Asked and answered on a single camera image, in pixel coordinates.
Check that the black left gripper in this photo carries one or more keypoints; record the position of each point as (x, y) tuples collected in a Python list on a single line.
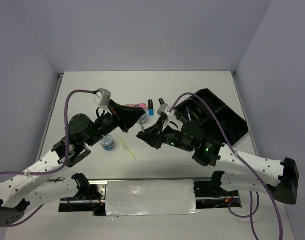
[(125, 117)]

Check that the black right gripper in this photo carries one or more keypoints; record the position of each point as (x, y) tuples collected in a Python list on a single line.
[(154, 135)]

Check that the green gel pen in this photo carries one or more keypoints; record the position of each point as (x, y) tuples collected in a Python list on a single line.
[(142, 126)]

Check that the yellow pen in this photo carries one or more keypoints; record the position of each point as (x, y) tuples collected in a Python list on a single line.
[(126, 148)]

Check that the pink highlighter marker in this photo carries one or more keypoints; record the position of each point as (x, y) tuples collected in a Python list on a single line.
[(161, 101)]

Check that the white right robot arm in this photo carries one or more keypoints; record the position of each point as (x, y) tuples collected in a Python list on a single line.
[(233, 170)]

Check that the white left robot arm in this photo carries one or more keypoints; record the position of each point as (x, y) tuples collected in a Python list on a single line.
[(43, 181)]

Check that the blue paint jar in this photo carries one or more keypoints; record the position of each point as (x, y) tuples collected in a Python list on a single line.
[(107, 142), (143, 119)]

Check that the pink glue bottle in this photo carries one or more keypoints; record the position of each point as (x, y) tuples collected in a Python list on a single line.
[(139, 105)]

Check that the blue highlighter marker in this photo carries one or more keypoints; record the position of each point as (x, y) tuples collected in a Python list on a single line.
[(151, 111)]

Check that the black organizer tray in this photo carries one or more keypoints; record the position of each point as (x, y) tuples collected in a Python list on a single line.
[(234, 126)]

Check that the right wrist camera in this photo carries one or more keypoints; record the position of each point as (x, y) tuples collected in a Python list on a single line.
[(165, 109)]

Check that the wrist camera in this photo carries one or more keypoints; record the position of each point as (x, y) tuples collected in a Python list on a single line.
[(102, 97), (165, 109)]

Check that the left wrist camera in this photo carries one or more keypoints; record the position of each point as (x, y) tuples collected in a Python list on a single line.
[(102, 97)]

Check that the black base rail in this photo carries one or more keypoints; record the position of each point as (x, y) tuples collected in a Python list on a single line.
[(95, 203)]

